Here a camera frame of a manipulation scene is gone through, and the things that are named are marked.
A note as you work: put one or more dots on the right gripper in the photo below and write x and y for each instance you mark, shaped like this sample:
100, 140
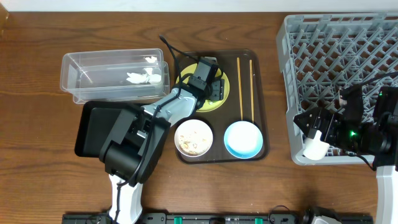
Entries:
323, 125

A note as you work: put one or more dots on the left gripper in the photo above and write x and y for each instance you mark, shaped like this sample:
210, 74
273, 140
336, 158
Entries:
216, 89

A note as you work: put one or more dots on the white cup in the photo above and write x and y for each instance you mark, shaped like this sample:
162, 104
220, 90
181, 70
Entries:
315, 148

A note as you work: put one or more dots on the pink bowl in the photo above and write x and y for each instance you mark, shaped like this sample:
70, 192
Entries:
193, 125

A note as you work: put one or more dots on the white tissue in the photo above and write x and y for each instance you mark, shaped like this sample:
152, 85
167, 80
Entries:
149, 74

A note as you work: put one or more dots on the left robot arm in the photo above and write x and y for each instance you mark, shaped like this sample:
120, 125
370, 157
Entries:
127, 179

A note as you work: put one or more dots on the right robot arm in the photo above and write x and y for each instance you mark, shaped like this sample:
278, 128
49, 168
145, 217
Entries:
379, 139

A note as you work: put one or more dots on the grey dishwasher rack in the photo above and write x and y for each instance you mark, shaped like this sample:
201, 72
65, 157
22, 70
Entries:
321, 53

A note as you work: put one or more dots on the left wooden chopstick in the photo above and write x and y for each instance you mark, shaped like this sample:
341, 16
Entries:
239, 88

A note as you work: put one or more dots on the wooden chopstick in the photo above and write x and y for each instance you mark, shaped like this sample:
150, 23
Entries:
251, 90
239, 88

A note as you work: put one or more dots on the dark brown serving tray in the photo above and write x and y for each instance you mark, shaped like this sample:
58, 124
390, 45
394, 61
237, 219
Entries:
219, 115

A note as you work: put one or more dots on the right wooden chopstick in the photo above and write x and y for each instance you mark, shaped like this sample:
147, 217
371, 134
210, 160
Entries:
251, 90

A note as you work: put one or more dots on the blue bowl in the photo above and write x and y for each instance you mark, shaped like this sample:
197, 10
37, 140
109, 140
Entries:
243, 140

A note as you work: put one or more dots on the food scraps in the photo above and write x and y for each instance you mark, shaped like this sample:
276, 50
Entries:
193, 144

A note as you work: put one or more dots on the clear plastic bin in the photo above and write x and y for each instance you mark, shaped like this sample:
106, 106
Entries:
100, 75

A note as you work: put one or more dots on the black plastic tray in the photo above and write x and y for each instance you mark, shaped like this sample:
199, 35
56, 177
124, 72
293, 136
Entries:
90, 124

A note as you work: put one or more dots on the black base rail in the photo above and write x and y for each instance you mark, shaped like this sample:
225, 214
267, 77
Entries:
278, 215

